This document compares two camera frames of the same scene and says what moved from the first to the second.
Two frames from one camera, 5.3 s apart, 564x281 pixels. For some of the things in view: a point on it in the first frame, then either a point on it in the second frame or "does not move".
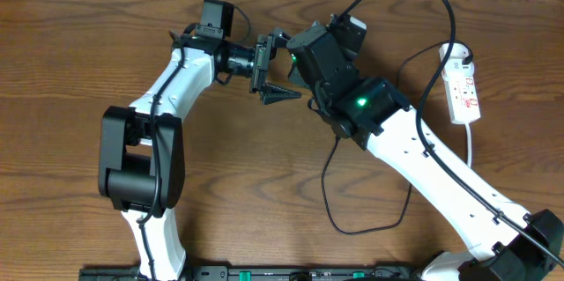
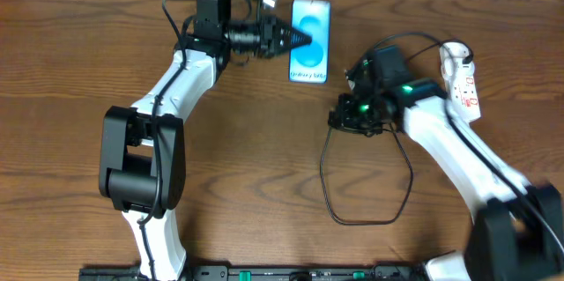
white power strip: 461,86 does not move
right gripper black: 299,75 → 348,116
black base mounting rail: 254,273 does not move
